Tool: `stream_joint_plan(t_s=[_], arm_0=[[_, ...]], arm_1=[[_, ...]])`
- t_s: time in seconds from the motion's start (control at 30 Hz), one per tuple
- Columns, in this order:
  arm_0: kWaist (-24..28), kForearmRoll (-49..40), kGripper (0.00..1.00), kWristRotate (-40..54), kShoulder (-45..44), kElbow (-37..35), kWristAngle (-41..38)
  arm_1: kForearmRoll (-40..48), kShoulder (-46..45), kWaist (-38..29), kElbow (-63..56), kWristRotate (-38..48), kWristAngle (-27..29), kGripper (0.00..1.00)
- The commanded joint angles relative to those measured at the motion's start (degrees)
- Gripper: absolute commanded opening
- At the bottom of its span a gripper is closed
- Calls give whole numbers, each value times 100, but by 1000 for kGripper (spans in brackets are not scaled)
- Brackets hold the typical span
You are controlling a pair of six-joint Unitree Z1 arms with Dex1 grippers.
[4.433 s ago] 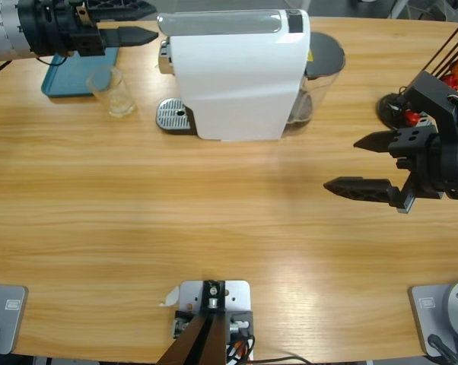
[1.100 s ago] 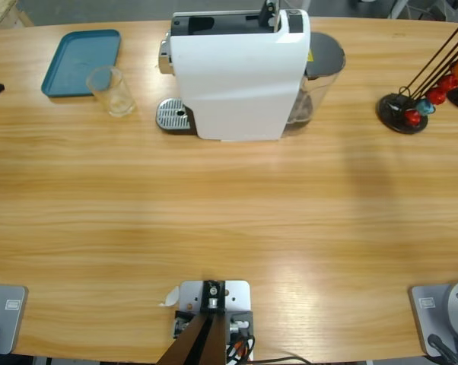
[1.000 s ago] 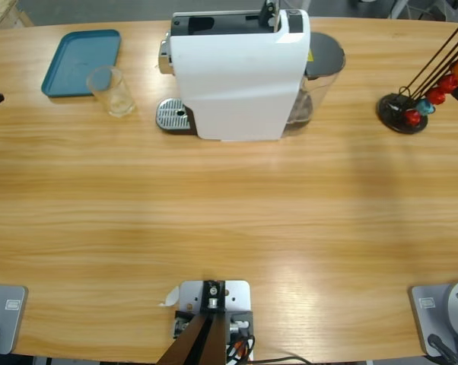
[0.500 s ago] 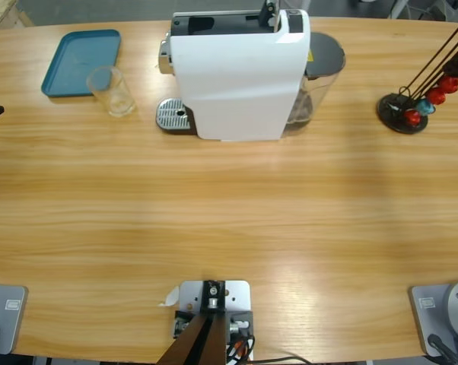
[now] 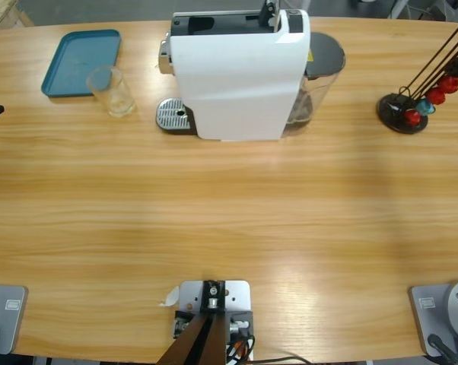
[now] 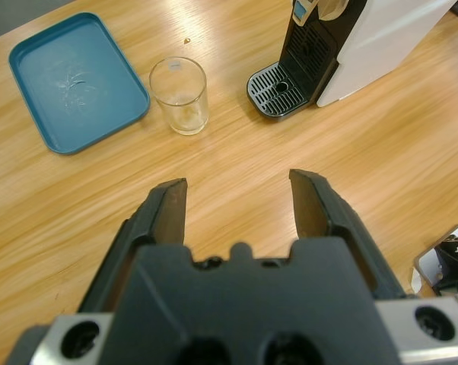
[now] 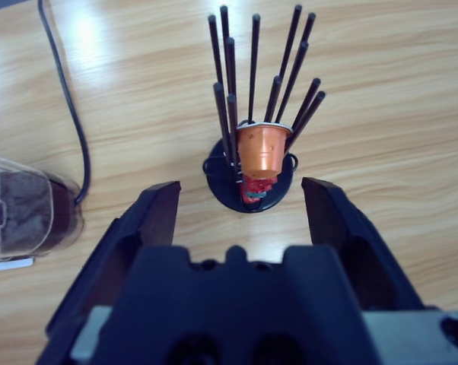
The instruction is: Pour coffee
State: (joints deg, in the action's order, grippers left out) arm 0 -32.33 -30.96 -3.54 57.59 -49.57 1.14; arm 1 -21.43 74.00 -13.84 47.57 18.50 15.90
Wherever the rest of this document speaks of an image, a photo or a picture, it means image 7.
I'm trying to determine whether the orange coffee capsule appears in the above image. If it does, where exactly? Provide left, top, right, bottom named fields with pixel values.
left=235, top=122, right=294, bottom=178

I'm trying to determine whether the black capsule holder with rods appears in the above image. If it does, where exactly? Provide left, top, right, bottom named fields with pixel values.
left=202, top=4, right=327, bottom=213

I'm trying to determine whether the red foil coffee capsule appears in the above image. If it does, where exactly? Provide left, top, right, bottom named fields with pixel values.
left=238, top=173, right=275, bottom=195

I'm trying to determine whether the black power cable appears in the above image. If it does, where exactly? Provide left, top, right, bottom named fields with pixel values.
left=37, top=0, right=91, bottom=206

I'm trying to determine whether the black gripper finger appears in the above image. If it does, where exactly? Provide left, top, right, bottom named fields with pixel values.
left=301, top=176, right=427, bottom=312
left=45, top=180, right=182, bottom=340

